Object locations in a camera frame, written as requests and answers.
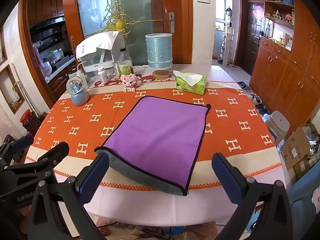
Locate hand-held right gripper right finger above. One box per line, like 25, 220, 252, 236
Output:
212, 152, 293, 240

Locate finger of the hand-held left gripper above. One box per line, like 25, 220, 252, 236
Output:
5, 142, 70, 178
0, 134, 34, 167

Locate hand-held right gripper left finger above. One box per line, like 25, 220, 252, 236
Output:
29, 152, 110, 240

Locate purple and grey towel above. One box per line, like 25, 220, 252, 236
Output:
94, 96, 212, 197

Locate red bucket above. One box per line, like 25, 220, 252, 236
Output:
20, 109, 42, 136

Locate orange patterned tablecloth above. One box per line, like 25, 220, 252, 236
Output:
25, 80, 287, 188

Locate blue snow globe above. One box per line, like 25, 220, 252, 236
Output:
66, 77, 90, 106

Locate grey plastic stool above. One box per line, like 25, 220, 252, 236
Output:
266, 110, 291, 147

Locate cardboard boxes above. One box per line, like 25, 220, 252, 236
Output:
280, 122, 320, 181

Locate white pill bottle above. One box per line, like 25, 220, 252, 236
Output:
97, 67, 108, 84

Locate blue slippers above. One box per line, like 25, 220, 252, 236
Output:
236, 81, 251, 92

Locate green tissue box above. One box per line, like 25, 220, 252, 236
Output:
173, 70, 208, 96

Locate pink block pig toy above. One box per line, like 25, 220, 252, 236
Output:
120, 74, 141, 92

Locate clear glass bottle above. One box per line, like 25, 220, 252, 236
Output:
117, 48, 133, 78

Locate white cloth cover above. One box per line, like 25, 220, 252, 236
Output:
76, 31, 121, 60

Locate white storage box with towel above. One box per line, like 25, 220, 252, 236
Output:
76, 31, 126, 74

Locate white shoe rack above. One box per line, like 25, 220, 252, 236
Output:
220, 26, 234, 66

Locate blue table lamp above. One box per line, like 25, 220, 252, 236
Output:
145, 33, 174, 80

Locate wooden kitchen cabinet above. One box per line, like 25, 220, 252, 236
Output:
19, 0, 83, 101

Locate dark entrance door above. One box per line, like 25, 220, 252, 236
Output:
246, 1, 264, 70

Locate wooden framed glass door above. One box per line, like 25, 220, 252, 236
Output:
62, 0, 193, 65

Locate wooden wall cabinet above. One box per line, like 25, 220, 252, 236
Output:
250, 0, 320, 140

